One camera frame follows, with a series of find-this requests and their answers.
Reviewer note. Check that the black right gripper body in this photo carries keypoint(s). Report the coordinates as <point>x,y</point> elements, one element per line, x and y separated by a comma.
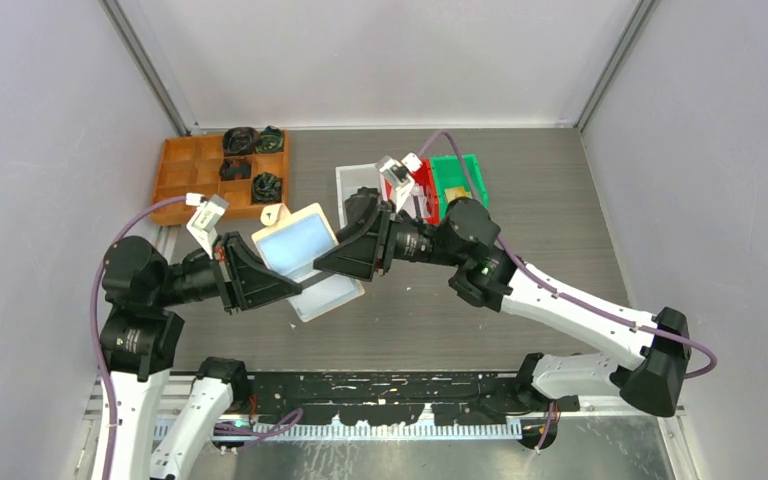
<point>388,225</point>

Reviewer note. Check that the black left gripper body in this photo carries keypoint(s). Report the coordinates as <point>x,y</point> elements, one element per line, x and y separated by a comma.
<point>225,268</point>

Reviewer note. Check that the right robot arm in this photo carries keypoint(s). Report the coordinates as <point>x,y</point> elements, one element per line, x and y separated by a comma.
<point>641,357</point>

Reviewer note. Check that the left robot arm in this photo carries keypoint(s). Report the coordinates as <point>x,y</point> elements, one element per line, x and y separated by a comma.
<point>138,341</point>

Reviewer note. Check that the yellow card in green bin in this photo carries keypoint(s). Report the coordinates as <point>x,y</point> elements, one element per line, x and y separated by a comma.
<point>453,193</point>

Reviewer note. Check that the black leather wallet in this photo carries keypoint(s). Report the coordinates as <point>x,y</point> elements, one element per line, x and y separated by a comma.
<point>357,205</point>

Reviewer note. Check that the red plastic bin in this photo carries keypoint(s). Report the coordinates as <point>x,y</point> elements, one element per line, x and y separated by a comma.
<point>422,200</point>

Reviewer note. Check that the white plastic bin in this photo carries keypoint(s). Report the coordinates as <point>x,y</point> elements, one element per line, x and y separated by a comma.
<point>349,179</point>

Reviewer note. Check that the green plastic bin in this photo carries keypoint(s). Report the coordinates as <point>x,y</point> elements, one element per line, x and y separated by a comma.
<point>447,173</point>

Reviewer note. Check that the dark floral rolled tie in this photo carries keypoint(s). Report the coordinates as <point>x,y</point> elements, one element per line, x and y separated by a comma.
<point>267,188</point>

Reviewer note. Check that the small dark rolled tie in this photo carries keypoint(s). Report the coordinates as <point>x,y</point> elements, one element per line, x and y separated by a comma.
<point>235,168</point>

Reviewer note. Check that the orange wooden compartment tray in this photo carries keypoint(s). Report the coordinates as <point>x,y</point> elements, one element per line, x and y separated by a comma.
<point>192,164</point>

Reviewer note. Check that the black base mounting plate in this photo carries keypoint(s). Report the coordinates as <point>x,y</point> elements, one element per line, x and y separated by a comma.
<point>387,398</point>

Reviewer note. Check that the green floral rolled tie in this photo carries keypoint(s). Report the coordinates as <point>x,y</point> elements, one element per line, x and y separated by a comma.
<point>271,140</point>

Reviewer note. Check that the black rolled tie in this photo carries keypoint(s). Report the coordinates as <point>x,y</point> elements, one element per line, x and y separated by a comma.
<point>240,141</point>

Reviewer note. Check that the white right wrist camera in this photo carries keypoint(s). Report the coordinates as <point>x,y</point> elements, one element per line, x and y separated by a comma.
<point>398,174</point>

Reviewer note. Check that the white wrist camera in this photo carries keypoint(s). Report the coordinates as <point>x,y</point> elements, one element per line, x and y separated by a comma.
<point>398,174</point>
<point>202,224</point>

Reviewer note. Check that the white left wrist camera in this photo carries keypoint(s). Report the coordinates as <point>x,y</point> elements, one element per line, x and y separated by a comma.
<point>202,224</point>

